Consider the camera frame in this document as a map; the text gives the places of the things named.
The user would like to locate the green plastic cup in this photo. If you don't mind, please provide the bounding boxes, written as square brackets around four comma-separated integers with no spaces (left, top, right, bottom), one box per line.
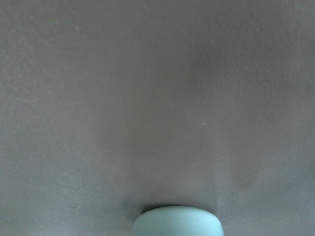
[132,206,224,236]

